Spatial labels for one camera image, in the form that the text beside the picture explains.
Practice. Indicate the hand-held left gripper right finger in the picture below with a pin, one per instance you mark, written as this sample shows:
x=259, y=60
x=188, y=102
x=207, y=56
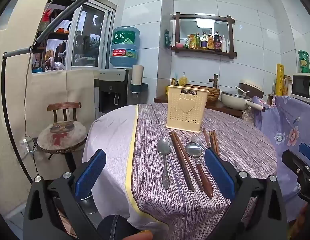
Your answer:
x=219, y=175

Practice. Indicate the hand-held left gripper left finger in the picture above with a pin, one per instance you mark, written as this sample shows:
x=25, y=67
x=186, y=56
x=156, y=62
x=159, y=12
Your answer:
x=91, y=172

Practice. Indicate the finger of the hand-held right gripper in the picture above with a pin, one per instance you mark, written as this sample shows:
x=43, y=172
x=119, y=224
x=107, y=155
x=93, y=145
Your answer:
x=294, y=162
x=307, y=152

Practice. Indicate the chopsticks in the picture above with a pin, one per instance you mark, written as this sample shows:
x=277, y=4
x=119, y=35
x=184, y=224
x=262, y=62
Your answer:
x=211, y=140

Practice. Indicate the small steel spoon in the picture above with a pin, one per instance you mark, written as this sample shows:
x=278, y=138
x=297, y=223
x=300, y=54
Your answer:
x=196, y=140

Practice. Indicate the large steel spoon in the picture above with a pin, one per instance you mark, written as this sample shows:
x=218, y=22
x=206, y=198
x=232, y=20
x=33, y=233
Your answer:
x=163, y=147

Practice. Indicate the beige plastic utensil holder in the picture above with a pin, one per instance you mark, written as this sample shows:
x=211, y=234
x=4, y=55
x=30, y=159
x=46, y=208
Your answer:
x=186, y=120

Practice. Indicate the person's left hand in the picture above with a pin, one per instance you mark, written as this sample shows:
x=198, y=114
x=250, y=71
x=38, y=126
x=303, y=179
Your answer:
x=137, y=236

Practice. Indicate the purple floral cloth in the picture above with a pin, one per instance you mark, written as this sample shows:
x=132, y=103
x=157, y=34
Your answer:
x=289, y=120

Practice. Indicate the purple striped tablecloth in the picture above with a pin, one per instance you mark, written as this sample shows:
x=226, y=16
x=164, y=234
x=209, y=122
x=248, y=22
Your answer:
x=232, y=135

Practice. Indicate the white tablecloth with yellow edge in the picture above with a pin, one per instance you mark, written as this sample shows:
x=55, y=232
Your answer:
x=112, y=130

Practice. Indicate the person's denim leg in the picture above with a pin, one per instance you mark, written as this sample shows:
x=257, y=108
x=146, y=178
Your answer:
x=112, y=227

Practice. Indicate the paisley cloth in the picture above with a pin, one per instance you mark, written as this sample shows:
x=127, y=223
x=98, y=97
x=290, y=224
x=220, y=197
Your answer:
x=247, y=115

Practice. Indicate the white microwave oven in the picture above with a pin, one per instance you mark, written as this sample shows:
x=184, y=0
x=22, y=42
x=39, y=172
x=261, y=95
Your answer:
x=302, y=86

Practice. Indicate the white power adapter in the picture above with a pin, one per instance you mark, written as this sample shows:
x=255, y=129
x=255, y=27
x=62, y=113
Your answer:
x=27, y=145

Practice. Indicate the wooden chair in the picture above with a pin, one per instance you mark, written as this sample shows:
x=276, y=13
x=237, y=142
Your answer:
x=63, y=106

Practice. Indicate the cream pan with lid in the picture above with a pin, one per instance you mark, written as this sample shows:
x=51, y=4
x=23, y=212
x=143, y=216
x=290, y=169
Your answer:
x=233, y=100

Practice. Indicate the yellow roll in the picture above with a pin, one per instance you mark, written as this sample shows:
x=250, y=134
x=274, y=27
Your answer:
x=280, y=80

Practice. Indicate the woven pattern wash basin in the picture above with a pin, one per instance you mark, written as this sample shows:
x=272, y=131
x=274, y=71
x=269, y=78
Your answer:
x=213, y=95

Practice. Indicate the water dispenser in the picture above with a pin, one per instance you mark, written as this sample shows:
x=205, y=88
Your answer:
x=112, y=90

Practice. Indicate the cream and brown rice cooker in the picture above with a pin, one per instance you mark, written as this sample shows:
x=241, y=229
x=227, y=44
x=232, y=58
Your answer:
x=252, y=86

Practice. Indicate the white rice paddle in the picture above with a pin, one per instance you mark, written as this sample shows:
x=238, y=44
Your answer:
x=241, y=88

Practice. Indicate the stacked green cans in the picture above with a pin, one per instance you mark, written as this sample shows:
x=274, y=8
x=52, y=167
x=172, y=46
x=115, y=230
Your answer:
x=303, y=61

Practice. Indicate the yellow soap dispenser bottle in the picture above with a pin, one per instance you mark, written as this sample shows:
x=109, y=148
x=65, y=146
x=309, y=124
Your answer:
x=183, y=80

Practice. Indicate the paper towel roll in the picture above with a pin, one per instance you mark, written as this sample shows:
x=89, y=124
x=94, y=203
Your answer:
x=137, y=75

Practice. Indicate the blue water cooler bottle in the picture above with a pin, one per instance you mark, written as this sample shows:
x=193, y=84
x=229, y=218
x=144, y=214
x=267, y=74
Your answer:
x=125, y=45

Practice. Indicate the row of condiment bottles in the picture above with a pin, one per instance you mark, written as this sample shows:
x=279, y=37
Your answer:
x=207, y=42

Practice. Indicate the small pink bowl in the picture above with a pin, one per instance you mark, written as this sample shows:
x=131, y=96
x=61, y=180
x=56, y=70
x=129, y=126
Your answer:
x=179, y=45

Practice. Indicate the orange teapot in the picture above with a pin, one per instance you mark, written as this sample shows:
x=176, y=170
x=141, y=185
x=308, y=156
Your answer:
x=61, y=30

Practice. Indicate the green hanging packet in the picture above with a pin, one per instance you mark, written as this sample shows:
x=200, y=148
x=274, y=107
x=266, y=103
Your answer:
x=167, y=38

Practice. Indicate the red paper decoration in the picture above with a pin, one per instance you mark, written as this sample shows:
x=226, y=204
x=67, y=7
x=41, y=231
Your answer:
x=48, y=15

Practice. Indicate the aluminium frame window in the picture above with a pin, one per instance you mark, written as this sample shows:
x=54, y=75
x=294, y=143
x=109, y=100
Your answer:
x=73, y=30

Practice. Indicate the wooden framed wall mirror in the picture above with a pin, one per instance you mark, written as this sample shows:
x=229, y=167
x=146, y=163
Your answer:
x=207, y=26

